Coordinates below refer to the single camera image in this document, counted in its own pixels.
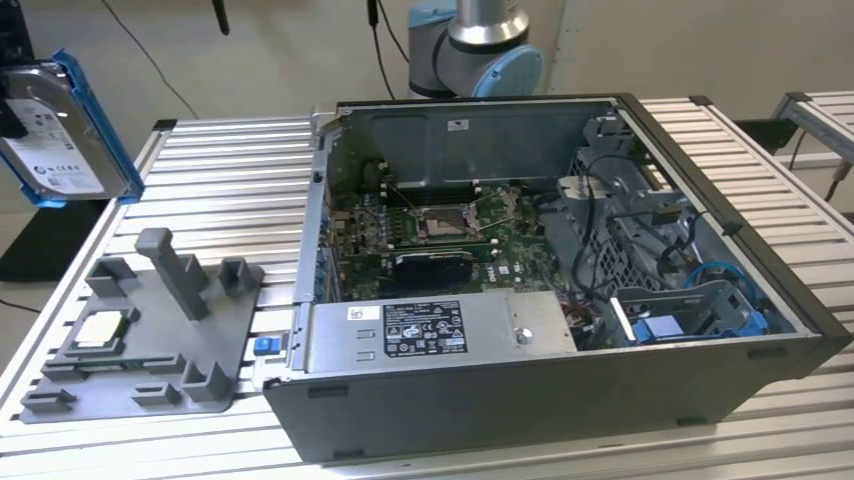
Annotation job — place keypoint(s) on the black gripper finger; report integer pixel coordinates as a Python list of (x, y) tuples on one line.
[(10, 105)]

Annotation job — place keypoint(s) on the hard disk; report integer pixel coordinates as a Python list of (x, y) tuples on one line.
[(67, 140)]

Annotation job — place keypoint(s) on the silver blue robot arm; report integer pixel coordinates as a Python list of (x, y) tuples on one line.
[(461, 55)]

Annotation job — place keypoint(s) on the grey metal disk bay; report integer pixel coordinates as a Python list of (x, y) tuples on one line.
[(708, 305)]

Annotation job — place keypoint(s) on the silver CPU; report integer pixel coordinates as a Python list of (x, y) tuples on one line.
[(99, 327)]

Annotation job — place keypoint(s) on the grey parts rack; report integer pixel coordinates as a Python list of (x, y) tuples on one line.
[(167, 345)]

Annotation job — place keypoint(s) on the blue case latch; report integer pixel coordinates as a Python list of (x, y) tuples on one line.
[(267, 346)]

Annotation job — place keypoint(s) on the black RAM slot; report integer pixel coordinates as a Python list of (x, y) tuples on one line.
[(434, 186)]

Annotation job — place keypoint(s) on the CPU socket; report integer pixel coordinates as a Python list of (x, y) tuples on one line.
[(441, 225)]

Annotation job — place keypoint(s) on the black graphics card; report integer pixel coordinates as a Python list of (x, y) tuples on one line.
[(430, 272)]

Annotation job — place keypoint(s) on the green motherboard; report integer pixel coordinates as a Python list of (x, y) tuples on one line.
[(514, 250)]

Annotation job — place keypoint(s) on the silver power supply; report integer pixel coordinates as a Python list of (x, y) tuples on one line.
[(481, 320)]

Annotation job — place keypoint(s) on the grey open PC case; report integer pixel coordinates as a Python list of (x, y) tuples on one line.
[(468, 415)]

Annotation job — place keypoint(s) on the black floor box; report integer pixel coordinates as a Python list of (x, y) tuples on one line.
[(764, 135)]

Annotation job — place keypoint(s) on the metal slat side table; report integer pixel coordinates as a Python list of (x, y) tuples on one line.
[(821, 112)]

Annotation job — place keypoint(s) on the black wall antenna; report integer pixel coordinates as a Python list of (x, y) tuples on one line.
[(222, 17)]

